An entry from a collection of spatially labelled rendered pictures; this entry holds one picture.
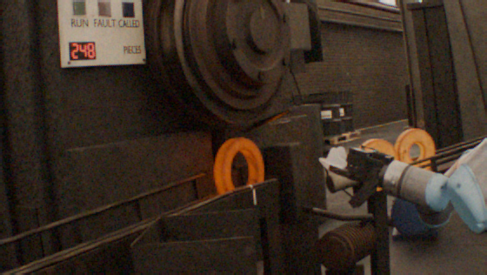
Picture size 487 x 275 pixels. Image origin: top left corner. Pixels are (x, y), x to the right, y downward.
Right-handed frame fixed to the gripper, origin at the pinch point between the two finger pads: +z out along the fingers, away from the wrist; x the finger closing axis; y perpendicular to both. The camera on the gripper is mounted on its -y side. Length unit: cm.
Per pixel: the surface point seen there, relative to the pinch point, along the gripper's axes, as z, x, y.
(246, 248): -26, 66, 2
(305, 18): 463, -695, 22
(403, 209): 41, -183, -65
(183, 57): 22.7, 35.3, 24.1
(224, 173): 15.6, 22.0, -4.5
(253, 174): 16.8, 7.8, -7.1
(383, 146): -2.9, -31.5, 2.1
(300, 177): 12.0, -9.5, -9.3
